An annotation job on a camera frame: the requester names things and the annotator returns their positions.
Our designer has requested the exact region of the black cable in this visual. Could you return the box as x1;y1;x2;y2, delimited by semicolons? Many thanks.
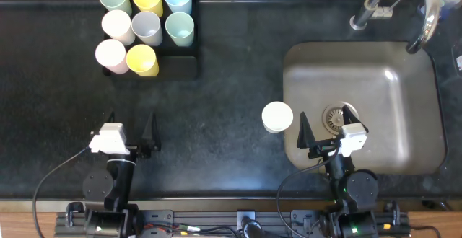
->
276;146;342;238
32;146;91;238

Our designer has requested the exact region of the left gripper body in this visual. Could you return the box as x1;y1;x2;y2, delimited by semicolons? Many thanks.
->
126;144;152;159

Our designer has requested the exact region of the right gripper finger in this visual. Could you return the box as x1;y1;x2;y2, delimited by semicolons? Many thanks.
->
296;111;317;149
341;104;370;134

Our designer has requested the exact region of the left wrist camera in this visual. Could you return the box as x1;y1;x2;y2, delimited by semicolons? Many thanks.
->
89;122;130;155

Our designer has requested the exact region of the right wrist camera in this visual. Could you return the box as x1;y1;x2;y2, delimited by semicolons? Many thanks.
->
337;122;368;159

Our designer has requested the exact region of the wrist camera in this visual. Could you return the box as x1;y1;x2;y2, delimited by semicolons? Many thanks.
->
337;122;368;159
89;122;130;155

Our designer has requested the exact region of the mounting rail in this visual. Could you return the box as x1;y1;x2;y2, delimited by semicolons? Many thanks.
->
53;200;412;238

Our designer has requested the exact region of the grey cup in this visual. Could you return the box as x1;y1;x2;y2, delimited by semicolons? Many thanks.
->
131;11;163;47

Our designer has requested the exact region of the steel sink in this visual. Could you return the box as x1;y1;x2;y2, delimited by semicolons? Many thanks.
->
282;41;448;176

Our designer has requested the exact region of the white cup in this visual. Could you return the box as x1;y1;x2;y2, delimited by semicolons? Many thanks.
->
261;101;295;134
101;9;136;47

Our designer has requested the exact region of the black tray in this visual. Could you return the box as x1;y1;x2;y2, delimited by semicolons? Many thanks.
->
102;0;199;82

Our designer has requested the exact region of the pink cup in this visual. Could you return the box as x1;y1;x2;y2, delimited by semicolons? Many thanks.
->
95;38;130;75

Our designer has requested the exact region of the mint green cup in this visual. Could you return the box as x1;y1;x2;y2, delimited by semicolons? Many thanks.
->
165;11;195;48

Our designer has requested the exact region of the steel tap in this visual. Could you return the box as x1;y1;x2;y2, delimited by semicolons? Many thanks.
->
349;0;443;55

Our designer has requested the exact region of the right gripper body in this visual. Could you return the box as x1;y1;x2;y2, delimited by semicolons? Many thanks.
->
307;138;342;159

